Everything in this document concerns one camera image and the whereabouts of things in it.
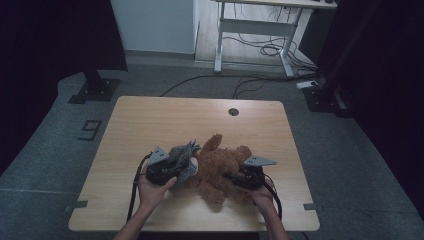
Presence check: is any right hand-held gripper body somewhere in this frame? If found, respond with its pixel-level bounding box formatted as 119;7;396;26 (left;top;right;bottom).
234;154;278;191

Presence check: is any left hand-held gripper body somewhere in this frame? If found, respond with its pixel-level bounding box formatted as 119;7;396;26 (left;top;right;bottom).
145;146;181;186

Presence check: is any brown teddy bear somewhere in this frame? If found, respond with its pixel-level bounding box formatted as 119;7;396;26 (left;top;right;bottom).
181;133;264;213

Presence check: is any person's left hand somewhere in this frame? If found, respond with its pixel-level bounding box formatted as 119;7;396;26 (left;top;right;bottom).
138;166;178;211

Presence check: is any person's right hand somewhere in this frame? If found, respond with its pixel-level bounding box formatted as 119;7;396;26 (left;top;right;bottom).
251;182;276;214

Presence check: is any grey tape piece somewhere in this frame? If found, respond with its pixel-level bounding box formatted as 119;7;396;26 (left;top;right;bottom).
64;199;89;213
303;202;324;213

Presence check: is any black stand with square base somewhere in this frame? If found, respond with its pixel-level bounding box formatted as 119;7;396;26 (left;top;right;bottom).
68;68;121;105

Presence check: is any white power strip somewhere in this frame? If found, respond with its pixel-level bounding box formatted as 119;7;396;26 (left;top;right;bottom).
295;79;319;90

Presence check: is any dark curtain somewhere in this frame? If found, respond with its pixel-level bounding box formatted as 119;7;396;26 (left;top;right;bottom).
0;0;129;174
316;0;424;218

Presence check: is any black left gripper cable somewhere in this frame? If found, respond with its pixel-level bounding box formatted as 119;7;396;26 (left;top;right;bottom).
126;152;153;223

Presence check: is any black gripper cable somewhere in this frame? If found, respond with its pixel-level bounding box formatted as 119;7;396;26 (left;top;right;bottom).
126;152;153;223
263;176;284;221

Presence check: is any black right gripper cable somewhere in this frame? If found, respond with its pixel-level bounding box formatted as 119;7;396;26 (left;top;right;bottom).
263;176;284;221

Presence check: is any long black floor cable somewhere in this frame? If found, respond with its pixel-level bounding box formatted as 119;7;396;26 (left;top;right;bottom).
159;73;321;100

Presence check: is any black stand with slanted post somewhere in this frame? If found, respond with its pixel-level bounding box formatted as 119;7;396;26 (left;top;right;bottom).
303;0;381;118

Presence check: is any tangle of black cables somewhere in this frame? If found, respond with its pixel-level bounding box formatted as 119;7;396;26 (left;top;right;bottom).
222;3;318;76

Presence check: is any white desk frame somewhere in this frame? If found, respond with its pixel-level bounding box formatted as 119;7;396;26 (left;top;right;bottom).
209;0;338;78

